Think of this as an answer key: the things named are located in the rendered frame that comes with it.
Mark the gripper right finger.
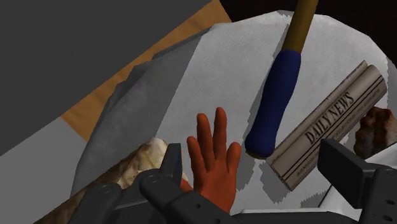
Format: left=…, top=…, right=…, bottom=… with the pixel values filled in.
left=317, top=138, right=397, bottom=224

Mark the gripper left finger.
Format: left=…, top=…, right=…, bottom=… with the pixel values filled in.
left=69, top=143, right=231, bottom=224

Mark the beige brown mottled object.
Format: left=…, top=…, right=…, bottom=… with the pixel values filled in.
left=34, top=137, right=190, bottom=224

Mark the rolled grey newspaper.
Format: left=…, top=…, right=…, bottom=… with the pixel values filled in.
left=266, top=60, right=389, bottom=192

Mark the brown lumpy object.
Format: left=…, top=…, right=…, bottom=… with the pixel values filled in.
left=353, top=106, right=397, bottom=159

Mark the orange red glove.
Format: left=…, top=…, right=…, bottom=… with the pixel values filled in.
left=179, top=106, right=242, bottom=215

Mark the hammer with blue grip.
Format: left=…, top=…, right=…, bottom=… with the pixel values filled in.
left=244, top=0, right=319, bottom=160

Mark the white covered bed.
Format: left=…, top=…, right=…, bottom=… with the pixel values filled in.
left=70, top=10, right=397, bottom=216

